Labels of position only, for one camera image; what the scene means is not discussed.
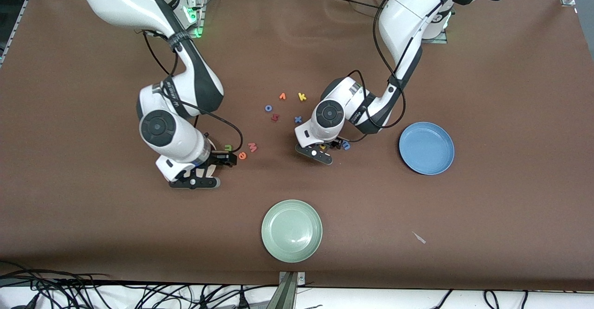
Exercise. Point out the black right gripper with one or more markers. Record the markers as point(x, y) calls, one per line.
point(219, 157)

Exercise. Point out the pink foam letter w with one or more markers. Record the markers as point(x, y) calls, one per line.
point(252, 147)

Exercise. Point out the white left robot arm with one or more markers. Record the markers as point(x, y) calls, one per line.
point(399, 16)

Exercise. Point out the blue round plate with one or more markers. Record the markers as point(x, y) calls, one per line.
point(427, 148)

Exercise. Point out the green round plate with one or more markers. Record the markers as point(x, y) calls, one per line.
point(291, 231)

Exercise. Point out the small white paper scrap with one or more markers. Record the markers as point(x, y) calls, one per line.
point(420, 238)

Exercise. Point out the brown table cover sheet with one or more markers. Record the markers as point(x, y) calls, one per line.
point(93, 230)

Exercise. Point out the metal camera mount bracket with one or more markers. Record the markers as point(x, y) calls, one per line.
point(287, 295)

